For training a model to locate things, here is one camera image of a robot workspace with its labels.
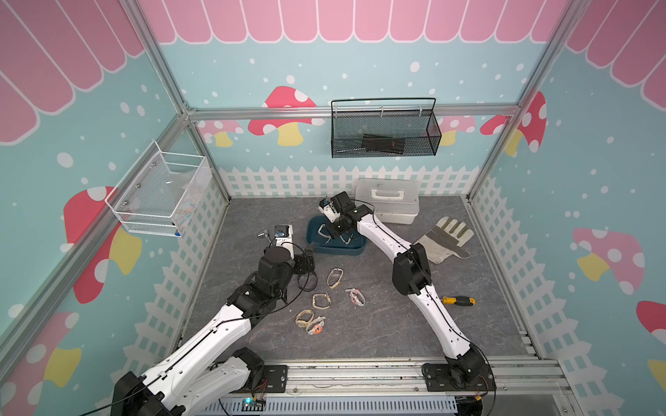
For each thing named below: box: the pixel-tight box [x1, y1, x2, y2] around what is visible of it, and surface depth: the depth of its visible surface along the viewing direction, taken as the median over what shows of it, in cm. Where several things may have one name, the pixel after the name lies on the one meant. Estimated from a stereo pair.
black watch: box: [294, 271, 319, 299], surface depth 96 cm
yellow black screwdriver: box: [441, 295, 477, 306], surface depth 89 cm
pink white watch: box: [345, 287, 366, 307], surface depth 91 cm
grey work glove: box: [413, 216, 475, 265], surface depth 108 cm
